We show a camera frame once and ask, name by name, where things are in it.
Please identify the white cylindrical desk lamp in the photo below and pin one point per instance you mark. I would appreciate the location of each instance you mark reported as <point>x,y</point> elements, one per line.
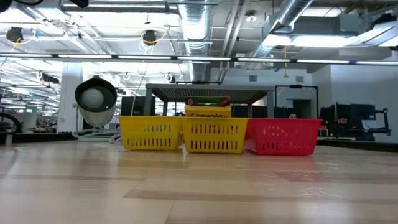
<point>96,118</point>

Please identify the yellow plastic slotted basket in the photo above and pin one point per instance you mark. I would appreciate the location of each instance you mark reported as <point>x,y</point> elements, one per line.
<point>214,123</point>
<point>149,123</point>

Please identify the grey perforated metal shelf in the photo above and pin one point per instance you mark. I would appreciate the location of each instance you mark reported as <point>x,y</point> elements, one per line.
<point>211,91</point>

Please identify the black background monitor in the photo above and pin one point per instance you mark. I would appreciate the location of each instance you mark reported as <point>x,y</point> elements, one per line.
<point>136,105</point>

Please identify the red plastic slotted basket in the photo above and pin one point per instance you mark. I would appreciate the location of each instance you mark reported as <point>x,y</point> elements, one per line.
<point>283,124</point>

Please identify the person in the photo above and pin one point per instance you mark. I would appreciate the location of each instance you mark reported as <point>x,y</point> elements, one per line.
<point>292,116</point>
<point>342,124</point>

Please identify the overhead light strip bar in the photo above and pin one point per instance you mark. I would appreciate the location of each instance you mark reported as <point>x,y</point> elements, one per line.
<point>93,56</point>

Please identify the black background workstation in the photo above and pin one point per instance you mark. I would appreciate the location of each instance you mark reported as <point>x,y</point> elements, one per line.
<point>367,118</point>

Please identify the silver ventilation duct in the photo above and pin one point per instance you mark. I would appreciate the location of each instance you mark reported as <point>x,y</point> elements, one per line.
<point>196,25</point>
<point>289,12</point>

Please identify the black ceiling-mounted camera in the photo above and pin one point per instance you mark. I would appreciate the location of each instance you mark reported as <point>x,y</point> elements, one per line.
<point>14,34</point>
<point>150,36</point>

